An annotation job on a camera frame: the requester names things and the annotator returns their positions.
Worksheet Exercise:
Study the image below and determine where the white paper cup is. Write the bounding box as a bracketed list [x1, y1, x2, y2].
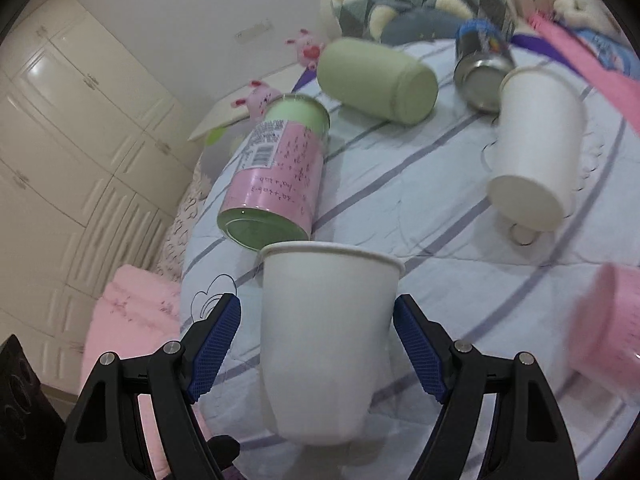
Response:
[259, 242, 405, 446]
[487, 67, 587, 232]

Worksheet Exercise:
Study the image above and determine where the pink plastic cup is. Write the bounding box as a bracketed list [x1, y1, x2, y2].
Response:
[567, 263, 639, 406]

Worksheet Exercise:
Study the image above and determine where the green ceramic cup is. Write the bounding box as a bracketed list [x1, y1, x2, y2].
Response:
[317, 38, 438, 126]

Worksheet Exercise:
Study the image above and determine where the pink quilt left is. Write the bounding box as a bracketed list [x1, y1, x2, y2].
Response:
[79, 263, 241, 480]

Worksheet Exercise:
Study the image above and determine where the heart pattern sheet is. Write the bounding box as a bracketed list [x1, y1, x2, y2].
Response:
[154, 157, 213, 282]

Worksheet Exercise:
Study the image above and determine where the white wardrobe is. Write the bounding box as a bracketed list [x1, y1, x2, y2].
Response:
[1, 0, 201, 393]

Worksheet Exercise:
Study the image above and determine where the green pink labelled can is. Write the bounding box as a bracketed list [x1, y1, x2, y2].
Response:
[217, 93, 330, 252]

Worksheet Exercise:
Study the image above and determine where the grey flower cushion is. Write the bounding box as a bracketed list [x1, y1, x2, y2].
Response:
[203, 126, 243, 160]

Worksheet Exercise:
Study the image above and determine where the white bedside table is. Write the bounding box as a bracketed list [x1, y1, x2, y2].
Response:
[186, 62, 306, 143]

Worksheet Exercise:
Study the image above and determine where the pink bed blanket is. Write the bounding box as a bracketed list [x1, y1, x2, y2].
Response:
[528, 13, 639, 133]

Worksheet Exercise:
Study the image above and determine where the pink bunny plush lower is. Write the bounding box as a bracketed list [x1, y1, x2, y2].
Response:
[231, 80, 282, 124]

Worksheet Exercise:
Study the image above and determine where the pink bunny plush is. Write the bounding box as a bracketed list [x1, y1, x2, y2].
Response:
[231, 80, 282, 124]
[285, 28, 326, 72]

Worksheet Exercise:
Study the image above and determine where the blue metal can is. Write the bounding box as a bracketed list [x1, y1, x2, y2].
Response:
[454, 18, 515, 114]

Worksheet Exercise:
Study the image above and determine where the blue cartoon pillow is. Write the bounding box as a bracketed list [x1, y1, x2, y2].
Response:
[572, 27, 640, 80]

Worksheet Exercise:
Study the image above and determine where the grey cat plush cushion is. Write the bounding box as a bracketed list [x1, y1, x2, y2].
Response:
[368, 0, 476, 47]

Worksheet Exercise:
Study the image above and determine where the white pink dog plush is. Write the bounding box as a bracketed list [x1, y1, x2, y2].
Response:
[553, 0, 618, 35]

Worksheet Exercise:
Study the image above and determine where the pink bunny plush upper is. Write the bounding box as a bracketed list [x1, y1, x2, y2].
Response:
[285, 28, 326, 72]

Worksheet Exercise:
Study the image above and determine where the white wall socket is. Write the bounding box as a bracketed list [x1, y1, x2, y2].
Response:
[234, 20, 273, 44]

